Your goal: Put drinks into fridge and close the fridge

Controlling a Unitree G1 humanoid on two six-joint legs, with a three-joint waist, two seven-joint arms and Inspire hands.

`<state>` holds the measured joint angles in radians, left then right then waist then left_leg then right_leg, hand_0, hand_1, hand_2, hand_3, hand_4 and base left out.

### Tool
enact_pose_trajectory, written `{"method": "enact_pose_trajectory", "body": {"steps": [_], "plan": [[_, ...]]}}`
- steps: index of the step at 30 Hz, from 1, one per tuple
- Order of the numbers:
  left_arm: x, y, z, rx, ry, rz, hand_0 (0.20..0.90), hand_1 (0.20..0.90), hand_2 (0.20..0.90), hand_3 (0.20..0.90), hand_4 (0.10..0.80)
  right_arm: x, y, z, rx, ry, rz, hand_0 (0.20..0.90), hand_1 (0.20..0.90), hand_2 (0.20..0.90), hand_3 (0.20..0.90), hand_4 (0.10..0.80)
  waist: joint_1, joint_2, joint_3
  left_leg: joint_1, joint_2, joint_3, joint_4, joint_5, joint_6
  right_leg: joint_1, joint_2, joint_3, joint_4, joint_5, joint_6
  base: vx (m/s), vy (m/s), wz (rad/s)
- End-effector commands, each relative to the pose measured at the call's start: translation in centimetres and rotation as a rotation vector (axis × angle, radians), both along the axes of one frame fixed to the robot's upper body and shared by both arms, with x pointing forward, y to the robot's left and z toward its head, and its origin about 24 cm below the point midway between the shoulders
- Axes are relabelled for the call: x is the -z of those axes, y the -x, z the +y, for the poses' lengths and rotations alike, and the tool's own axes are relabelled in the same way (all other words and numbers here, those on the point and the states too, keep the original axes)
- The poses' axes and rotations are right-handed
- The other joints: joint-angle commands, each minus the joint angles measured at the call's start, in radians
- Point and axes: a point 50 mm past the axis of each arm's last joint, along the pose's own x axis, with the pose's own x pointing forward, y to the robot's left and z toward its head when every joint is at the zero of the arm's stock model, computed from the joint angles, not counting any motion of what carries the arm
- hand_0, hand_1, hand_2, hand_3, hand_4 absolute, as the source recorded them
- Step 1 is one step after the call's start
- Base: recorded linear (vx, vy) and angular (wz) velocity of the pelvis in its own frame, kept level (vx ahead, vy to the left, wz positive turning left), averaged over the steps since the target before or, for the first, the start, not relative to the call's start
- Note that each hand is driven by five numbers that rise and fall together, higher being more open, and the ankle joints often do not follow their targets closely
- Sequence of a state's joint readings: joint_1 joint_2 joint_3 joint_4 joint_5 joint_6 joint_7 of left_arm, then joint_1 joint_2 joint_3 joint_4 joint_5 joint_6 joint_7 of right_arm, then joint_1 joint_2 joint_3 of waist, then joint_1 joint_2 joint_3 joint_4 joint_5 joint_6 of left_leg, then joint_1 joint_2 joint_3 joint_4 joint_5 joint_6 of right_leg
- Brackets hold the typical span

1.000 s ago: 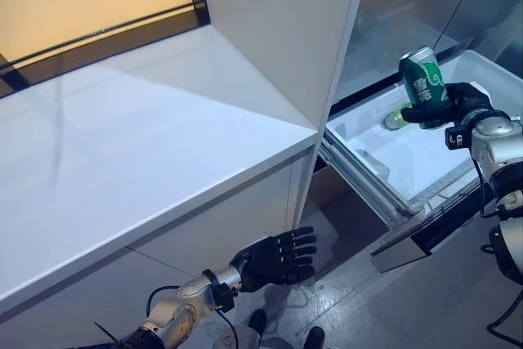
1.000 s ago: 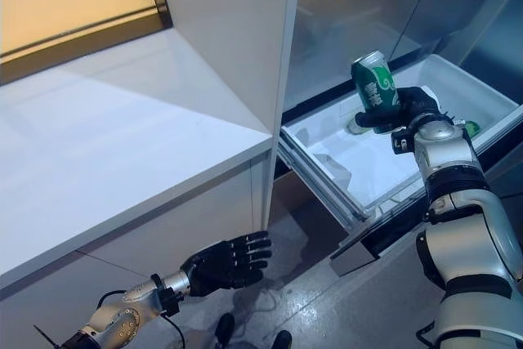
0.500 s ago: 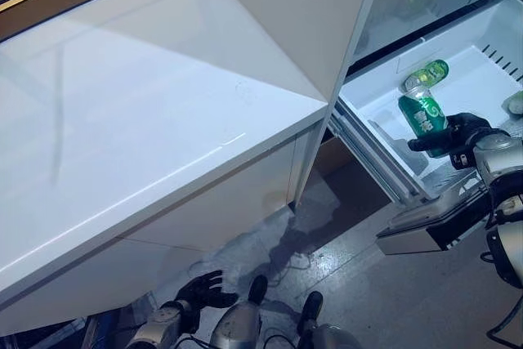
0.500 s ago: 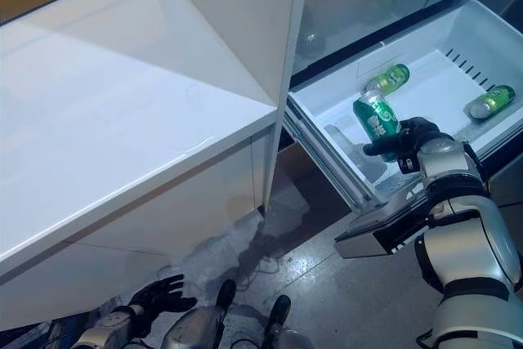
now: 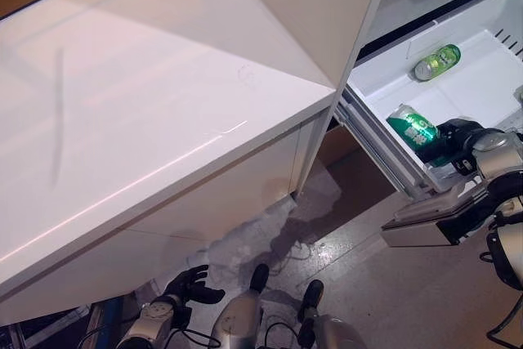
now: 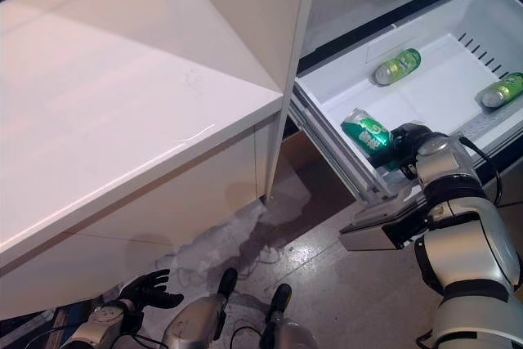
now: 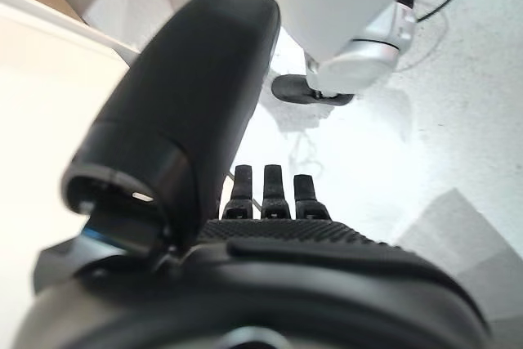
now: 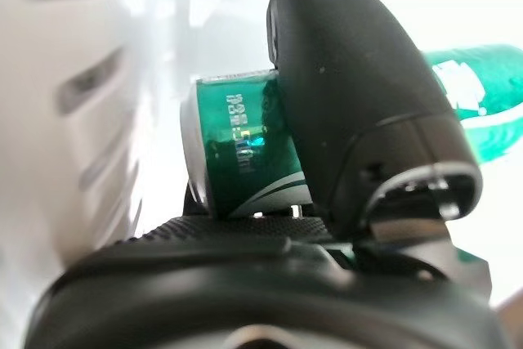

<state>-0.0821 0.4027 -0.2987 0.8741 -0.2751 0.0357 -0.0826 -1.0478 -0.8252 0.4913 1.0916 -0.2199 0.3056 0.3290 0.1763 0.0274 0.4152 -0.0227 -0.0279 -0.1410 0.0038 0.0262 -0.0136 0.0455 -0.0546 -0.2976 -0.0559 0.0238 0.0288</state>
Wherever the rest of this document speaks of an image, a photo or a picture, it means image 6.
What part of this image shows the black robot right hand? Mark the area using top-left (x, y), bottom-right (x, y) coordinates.
top-left (369, 121), bottom-right (435, 181)

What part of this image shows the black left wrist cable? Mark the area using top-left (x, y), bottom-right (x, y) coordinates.
top-left (38, 322), bottom-right (164, 348)

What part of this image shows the silver robot right leg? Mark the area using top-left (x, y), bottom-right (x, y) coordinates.
top-left (261, 283), bottom-right (320, 349)

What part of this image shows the light green drink can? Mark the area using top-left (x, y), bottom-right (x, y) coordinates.
top-left (372, 48), bottom-right (422, 87)
top-left (476, 72), bottom-right (523, 109)

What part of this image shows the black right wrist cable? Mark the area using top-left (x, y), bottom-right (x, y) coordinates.
top-left (459, 136), bottom-right (504, 207)

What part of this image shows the dark green swirl drink can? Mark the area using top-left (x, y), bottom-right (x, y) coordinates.
top-left (341, 107), bottom-right (400, 171)

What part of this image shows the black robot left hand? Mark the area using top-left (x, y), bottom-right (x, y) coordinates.
top-left (117, 268), bottom-right (185, 314)

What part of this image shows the tall white side panel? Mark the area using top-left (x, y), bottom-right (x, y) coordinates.
top-left (171, 0), bottom-right (324, 203)

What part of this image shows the white counter cabinet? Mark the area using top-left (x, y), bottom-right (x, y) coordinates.
top-left (0, 0), bottom-right (285, 321)

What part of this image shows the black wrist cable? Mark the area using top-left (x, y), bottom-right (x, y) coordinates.
top-left (38, 322), bottom-right (164, 348)
top-left (459, 136), bottom-right (504, 207)

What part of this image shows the white fridge drawer silver front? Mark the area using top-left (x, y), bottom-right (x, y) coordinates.
top-left (288, 0), bottom-right (523, 252)

